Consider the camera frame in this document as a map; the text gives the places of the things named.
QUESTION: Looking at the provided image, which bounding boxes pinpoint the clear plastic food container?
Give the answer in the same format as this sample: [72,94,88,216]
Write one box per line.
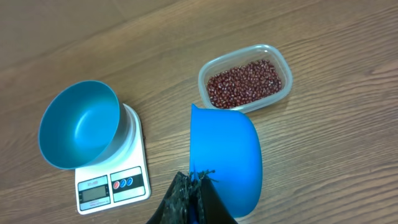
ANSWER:
[198,44,294,113]

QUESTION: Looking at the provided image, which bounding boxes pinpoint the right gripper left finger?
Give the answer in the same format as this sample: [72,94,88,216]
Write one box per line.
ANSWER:
[147,172,193,224]

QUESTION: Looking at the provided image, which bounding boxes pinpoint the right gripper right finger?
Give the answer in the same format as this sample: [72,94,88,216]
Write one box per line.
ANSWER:
[194,170,237,224]

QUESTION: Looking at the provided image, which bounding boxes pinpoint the teal round bowl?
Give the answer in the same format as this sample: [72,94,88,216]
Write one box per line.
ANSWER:
[38,80,129,169]

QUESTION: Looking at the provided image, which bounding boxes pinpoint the red adzuki beans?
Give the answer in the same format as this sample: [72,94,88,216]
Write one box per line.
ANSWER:
[206,59,282,109]

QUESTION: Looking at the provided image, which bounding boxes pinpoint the white digital kitchen scale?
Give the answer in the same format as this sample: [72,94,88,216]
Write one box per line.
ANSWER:
[75,105,151,215]

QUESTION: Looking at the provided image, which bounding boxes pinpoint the blue plastic measuring scoop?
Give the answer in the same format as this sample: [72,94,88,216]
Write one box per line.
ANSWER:
[190,105,262,218]

